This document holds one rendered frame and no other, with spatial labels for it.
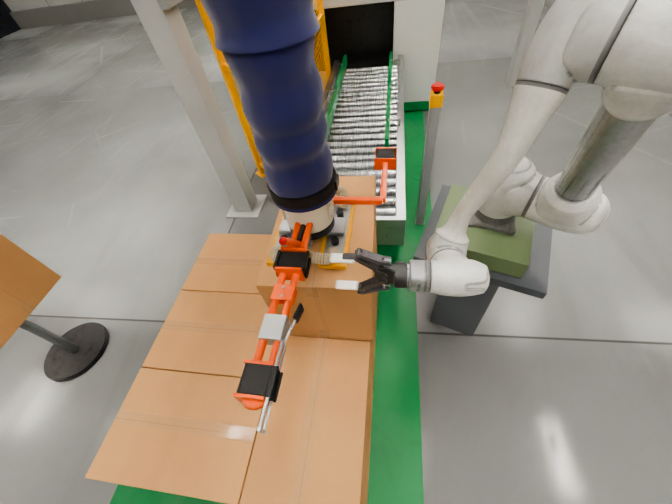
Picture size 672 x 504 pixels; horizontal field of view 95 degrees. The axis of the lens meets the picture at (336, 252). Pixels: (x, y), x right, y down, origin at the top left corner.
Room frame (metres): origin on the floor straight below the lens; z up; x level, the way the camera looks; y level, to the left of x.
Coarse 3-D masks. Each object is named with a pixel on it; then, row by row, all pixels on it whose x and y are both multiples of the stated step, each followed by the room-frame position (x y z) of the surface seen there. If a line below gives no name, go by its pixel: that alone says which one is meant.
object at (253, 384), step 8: (248, 360) 0.30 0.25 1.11; (256, 360) 0.30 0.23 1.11; (248, 368) 0.28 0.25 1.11; (256, 368) 0.28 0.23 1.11; (264, 368) 0.27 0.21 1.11; (248, 376) 0.26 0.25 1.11; (256, 376) 0.26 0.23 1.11; (264, 376) 0.26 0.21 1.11; (240, 384) 0.25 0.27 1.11; (248, 384) 0.25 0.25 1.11; (256, 384) 0.24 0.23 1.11; (264, 384) 0.24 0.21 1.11; (240, 392) 0.23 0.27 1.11; (248, 392) 0.23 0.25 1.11; (256, 392) 0.22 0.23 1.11; (264, 392) 0.22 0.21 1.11; (240, 400) 0.22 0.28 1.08; (256, 400) 0.21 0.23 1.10; (264, 400) 0.21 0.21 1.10
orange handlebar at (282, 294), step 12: (384, 168) 0.97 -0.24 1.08; (384, 180) 0.90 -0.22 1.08; (384, 192) 0.83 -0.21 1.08; (360, 204) 0.81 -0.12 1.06; (372, 204) 0.80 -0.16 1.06; (276, 288) 0.50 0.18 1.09; (288, 288) 0.49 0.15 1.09; (276, 300) 0.46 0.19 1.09; (288, 300) 0.46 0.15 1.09; (288, 312) 0.42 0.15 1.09; (264, 348) 0.33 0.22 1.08; (276, 348) 0.33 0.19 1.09; (252, 408) 0.20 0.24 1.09
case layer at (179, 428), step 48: (240, 240) 1.26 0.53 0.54; (192, 288) 0.98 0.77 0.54; (240, 288) 0.93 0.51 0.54; (192, 336) 0.71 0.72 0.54; (240, 336) 0.66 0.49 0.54; (144, 384) 0.52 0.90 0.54; (192, 384) 0.48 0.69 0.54; (288, 384) 0.41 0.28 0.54; (336, 384) 0.38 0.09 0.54; (144, 432) 0.33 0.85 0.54; (192, 432) 0.30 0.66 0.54; (240, 432) 0.27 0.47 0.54; (288, 432) 0.24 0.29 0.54; (336, 432) 0.22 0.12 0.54; (144, 480) 0.18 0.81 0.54; (192, 480) 0.15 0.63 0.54; (240, 480) 0.13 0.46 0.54; (288, 480) 0.10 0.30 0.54; (336, 480) 0.08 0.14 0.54
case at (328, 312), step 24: (360, 192) 1.02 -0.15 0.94; (360, 216) 0.87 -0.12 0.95; (360, 240) 0.75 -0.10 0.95; (264, 264) 0.72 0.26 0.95; (312, 264) 0.68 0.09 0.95; (360, 264) 0.64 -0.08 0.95; (264, 288) 0.62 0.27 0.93; (312, 288) 0.58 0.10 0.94; (312, 312) 0.59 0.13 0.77; (336, 312) 0.57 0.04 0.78; (360, 312) 0.54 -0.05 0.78; (336, 336) 0.57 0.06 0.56; (360, 336) 0.55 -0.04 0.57
